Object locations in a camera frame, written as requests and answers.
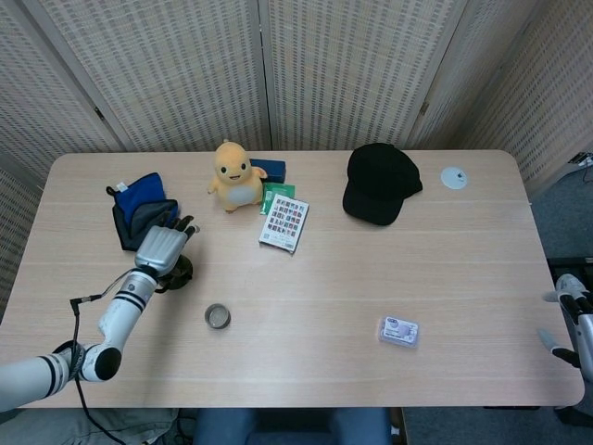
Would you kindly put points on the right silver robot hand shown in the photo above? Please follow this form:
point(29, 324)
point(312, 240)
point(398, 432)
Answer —
point(586, 334)

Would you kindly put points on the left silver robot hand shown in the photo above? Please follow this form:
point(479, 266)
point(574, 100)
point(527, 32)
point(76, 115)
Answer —
point(160, 248)

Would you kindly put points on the black teapot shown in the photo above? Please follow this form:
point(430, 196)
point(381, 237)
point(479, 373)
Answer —
point(184, 274)

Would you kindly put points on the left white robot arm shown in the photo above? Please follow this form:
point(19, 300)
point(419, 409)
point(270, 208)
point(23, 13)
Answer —
point(120, 315)

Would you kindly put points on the dark green ceramic cup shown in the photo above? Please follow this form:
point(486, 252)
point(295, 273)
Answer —
point(218, 317)

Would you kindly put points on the blue grey folded cloth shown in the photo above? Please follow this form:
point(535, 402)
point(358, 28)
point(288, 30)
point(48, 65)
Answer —
point(139, 199)

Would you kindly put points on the black furniture base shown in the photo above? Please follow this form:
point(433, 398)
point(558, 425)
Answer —
point(574, 265)

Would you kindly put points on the yellow plush toy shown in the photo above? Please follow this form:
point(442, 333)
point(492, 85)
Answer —
point(236, 185)

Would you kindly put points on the white box with picture grid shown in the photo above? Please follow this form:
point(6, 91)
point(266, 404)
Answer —
point(282, 222)

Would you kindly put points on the dark blue box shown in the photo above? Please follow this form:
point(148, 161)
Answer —
point(273, 169)

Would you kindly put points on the white power strip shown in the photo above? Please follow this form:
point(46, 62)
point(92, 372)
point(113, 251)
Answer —
point(581, 160)

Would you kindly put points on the woven folding screen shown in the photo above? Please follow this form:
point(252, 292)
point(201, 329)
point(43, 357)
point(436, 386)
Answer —
point(162, 69)

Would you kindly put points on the purple clear plastic box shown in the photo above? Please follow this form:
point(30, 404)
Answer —
point(398, 331)

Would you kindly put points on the khaki cloth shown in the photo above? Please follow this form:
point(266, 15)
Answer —
point(46, 428)

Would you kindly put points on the blue seat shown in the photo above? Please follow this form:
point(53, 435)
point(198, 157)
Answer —
point(287, 426)

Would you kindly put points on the black cap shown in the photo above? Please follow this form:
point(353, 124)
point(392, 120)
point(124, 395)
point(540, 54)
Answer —
point(377, 185)

